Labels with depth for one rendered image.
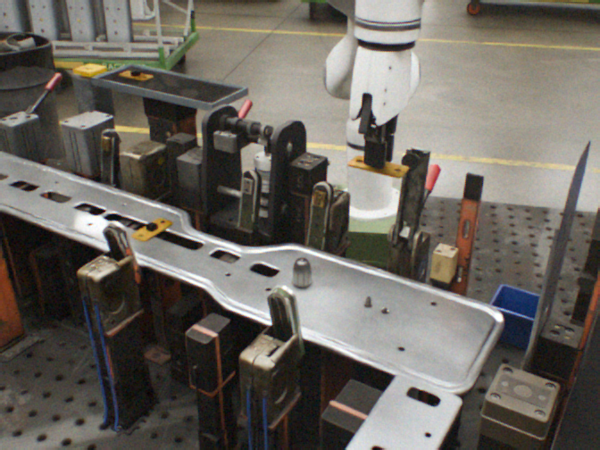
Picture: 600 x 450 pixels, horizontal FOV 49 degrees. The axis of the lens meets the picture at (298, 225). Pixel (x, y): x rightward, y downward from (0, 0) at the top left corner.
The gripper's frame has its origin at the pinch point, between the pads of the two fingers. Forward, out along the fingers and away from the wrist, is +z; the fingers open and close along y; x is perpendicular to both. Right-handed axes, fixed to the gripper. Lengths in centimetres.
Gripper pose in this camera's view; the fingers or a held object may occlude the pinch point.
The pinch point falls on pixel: (379, 149)
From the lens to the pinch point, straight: 94.0
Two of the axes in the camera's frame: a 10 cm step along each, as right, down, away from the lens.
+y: -5.2, 4.3, -7.4
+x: 8.6, 2.6, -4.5
